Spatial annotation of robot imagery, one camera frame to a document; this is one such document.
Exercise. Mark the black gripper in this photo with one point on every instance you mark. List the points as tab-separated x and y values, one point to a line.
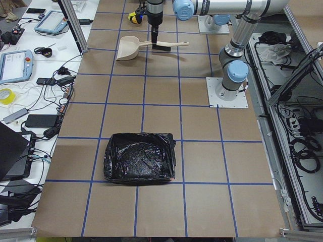
155	19

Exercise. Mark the white hand brush black bristles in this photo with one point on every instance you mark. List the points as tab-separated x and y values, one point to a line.
166	46

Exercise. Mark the beige plastic dustpan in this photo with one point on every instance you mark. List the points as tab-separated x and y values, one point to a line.
129	47

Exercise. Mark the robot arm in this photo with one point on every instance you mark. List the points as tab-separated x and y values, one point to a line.
251	12
235	71

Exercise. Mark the black bag lined bin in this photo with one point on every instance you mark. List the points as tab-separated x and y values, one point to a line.
140	159

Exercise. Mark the yellow green sponge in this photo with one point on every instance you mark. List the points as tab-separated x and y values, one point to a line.
131	16

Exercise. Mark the far blue teach pendant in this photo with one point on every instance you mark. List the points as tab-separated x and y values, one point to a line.
52	23

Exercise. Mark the blue teach pendant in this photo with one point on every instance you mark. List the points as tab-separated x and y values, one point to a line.
16	66
52	23

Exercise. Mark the small black bowl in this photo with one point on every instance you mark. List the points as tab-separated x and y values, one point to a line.
46	52

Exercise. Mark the black scissors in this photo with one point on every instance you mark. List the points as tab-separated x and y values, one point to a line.
39	49

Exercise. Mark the crumpled white cloth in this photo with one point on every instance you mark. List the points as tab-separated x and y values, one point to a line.
276	54

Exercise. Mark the black smartphone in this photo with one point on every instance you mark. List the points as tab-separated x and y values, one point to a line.
35	11

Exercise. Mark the black power brick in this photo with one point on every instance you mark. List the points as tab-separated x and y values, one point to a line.
41	120

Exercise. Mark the near blue teach pendant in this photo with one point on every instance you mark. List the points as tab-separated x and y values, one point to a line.
16	66

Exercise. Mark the yellow tape roll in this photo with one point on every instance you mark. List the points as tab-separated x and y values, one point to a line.
7	96

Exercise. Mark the grey usb hub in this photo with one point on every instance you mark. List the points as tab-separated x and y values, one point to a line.
16	115

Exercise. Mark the black laptop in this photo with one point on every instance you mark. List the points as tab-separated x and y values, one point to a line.
17	149

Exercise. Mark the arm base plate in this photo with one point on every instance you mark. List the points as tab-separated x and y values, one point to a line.
219	97
214	24

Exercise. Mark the aluminium frame post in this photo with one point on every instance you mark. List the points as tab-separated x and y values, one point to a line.
74	25

